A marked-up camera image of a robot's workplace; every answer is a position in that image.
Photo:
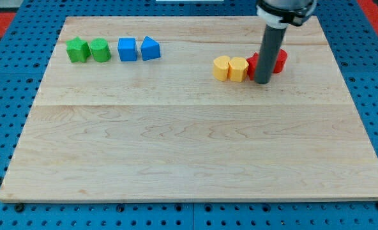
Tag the yellow heart block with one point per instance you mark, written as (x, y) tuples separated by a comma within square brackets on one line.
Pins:
[(221, 68)]

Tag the light wooden board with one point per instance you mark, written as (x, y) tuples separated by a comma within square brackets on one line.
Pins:
[(166, 131)]

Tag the yellow hexagon block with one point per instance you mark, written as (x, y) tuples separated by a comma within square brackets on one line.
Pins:
[(238, 67)]

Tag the blue triangle block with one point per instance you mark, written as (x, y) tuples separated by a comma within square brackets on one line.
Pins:
[(150, 49)]

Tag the red star block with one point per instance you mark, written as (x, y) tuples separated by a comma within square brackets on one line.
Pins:
[(252, 64)]

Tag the blue cube block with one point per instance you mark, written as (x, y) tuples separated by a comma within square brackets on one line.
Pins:
[(127, 49)]

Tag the red crescent block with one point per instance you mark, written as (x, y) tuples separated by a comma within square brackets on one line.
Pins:
[(280, 61)]

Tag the green cylinder block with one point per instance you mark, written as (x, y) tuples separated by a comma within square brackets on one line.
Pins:
[(100, 50)]

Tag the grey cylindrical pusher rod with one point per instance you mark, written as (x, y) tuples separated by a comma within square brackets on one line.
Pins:
[(269, 50)]

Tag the green star block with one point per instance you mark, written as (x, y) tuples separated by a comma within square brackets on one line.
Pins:
[(77, 50)]

